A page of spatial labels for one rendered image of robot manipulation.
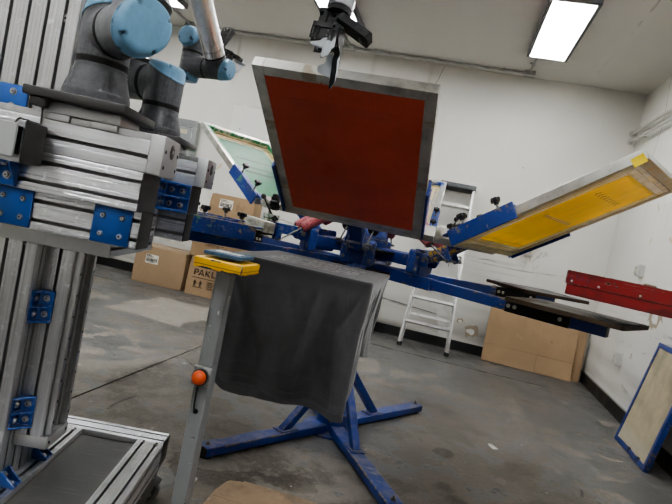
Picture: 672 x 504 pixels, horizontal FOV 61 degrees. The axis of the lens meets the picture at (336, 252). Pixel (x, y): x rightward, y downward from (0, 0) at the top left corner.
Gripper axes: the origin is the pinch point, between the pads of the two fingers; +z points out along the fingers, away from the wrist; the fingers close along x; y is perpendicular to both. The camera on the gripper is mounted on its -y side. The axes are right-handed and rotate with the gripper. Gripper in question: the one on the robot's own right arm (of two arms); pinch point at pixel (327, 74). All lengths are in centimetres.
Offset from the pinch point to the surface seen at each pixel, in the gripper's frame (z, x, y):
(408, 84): -9.9, -14.7, -19.9
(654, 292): 22, -66, -111
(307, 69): -9.7, -14.6, 11.3
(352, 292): 52, -28, -17
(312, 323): 63, -32, -7
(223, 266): 59, 4, 10
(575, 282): 20, -80, -89
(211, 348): 78, -7, 11
